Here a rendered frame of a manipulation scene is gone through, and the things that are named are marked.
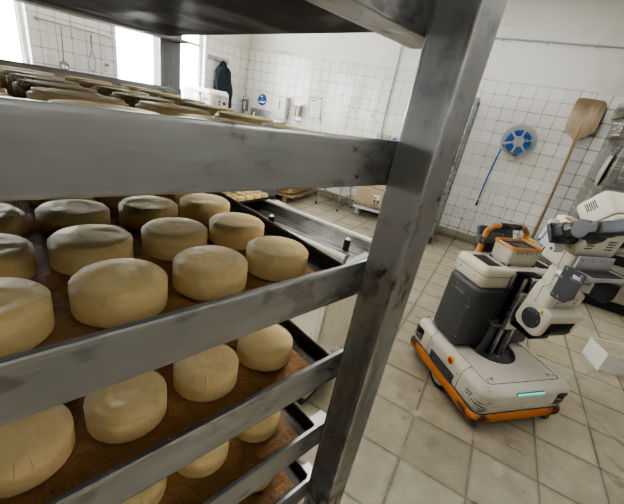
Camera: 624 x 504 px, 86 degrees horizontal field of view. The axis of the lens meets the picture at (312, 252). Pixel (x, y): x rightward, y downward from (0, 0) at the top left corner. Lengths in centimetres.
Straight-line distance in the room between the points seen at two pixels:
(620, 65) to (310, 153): 524
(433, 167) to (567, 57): 513
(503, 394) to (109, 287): 202
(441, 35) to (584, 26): 518
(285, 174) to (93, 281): 12
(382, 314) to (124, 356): 17
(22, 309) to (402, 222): 21
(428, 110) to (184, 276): 18
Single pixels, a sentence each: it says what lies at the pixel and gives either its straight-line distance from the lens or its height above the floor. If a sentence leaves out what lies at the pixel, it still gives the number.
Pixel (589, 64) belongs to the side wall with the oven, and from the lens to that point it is 535.
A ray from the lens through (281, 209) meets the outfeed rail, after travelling 190.
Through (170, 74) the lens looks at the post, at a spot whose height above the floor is 144.
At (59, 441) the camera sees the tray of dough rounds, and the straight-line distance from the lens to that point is 27.
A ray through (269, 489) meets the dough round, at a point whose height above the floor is 104.
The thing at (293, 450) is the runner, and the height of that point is 115.
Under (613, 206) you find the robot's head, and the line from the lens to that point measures 186.
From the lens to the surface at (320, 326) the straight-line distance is 155.
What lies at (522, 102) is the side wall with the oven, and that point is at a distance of 527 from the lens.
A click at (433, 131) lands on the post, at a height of 144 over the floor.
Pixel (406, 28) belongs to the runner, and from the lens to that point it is 23.
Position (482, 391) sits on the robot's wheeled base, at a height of 26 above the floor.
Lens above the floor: 144
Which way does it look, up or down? 23 degrees down
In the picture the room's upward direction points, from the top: 11 degrees clockwise
